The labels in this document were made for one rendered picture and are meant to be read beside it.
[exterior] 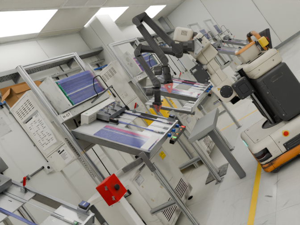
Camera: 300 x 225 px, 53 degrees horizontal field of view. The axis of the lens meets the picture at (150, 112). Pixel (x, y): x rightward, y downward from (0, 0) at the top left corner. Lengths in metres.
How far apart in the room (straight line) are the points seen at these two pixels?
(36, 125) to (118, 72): 1.47
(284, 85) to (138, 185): 1.37
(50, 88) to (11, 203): 1.18
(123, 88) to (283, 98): 2.11
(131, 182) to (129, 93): 1.65
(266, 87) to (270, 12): 7.62
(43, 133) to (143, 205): 1.07
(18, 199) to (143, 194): 1.05
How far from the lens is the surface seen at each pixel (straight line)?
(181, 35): 2.51
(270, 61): 2.41
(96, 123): 2.71
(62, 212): 1.75
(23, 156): 4.07
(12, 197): 1.89
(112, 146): 2.41
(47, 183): 4.07
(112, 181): 2.07
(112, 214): 2.79
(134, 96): 3.85
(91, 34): 6.27
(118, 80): 3.89
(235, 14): 10.03
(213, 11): 10.15
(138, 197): 2.54
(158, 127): 2.70
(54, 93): 2.71
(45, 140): 2.81
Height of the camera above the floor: 1.04
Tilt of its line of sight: 2 degrees down
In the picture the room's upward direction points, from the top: 36 degrees counter-clockwise
